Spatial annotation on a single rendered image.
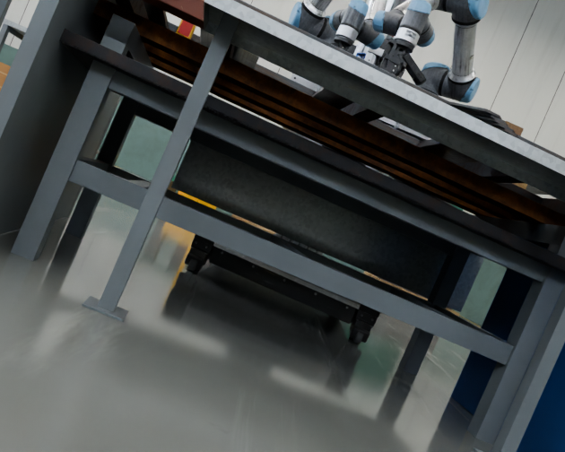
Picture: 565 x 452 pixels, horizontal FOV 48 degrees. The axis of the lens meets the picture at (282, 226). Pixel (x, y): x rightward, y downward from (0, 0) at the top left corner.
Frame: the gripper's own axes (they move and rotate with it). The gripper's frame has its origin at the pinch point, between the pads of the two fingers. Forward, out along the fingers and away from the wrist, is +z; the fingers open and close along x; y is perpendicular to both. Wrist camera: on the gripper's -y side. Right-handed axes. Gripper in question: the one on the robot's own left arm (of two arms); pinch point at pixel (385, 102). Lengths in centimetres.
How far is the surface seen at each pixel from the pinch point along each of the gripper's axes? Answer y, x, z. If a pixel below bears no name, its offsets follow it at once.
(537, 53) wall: -443, -933, -430
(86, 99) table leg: 81, 36, 41
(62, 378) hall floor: 54, 107, 86
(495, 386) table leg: -57, 35, 70
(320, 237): -7, -42, 50
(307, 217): 1, -42, 45
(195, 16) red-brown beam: 64, 37, 10
